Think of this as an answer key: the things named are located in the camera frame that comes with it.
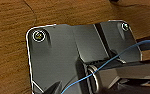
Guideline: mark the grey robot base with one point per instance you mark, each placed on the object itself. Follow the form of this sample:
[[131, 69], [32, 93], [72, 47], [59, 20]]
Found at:
[[67, 50]]

